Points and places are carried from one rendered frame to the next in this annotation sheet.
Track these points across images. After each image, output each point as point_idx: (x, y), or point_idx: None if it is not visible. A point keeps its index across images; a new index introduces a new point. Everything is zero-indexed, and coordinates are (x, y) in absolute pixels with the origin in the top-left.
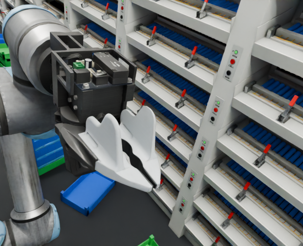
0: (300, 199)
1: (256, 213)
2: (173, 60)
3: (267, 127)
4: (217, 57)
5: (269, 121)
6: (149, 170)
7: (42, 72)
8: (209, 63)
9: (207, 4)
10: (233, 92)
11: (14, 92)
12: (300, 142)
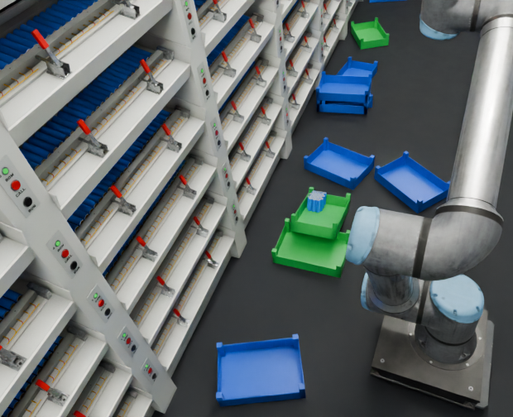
0: (251, 53)
1: (246, 108)
2: (145, 108)
3: (222, 36)
4: (130, 59)
5: (223, 29)
6: None
7: None
8: (151, 64)
9: (103, 1)
10: (204, 41)
11: None
12: (236, 16)
